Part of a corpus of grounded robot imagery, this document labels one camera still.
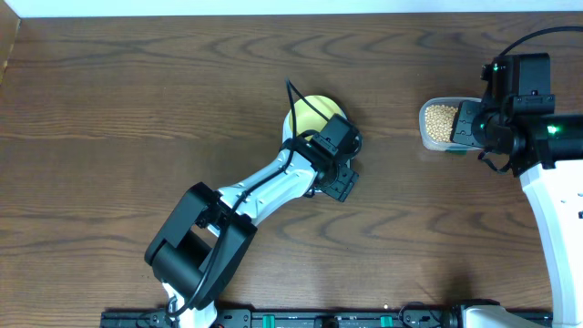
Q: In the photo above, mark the clear container of soybeans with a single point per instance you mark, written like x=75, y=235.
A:
x=436, y=119

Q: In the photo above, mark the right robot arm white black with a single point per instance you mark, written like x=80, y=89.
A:
x=516, y=117

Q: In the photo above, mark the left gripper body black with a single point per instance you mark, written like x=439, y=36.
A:
x=337, y=182

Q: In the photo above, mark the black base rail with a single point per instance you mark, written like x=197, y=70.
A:
x=244, y=318

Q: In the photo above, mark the white digital kitchen scale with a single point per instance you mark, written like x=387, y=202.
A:
x=304, y=123

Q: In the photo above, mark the yellow plastic bowl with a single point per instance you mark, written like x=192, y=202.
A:
x=323, y=104

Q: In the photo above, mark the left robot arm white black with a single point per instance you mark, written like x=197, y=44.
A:
x=201, y=244

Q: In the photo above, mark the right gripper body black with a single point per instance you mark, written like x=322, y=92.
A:
x=472, y=126

